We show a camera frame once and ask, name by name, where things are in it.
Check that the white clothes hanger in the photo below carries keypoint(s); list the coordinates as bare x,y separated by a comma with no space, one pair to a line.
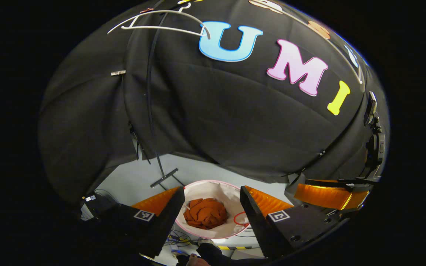
161,28

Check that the person's dark clothing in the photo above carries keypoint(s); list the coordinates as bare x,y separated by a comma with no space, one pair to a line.
216,255

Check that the wooden clothes peg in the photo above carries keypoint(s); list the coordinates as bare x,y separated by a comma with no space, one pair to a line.
118,72
147,10

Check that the white laundry hamper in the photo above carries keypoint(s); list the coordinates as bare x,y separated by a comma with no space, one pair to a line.
213,190

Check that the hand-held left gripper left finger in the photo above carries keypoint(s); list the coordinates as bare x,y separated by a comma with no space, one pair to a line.
165,221

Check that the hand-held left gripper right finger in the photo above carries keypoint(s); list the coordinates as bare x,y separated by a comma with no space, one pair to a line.
257,221

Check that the black equipment box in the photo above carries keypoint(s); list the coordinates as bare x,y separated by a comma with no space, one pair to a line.
100,207

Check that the black camera on stand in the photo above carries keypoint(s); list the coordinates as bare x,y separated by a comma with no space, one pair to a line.
374,147

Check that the black clothes rack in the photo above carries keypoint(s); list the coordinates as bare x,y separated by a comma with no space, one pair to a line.
149,92

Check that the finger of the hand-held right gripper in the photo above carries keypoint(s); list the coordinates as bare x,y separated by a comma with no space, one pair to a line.
331,181
324,195

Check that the black backdrop cloth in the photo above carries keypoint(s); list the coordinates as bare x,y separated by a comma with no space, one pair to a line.
216,122

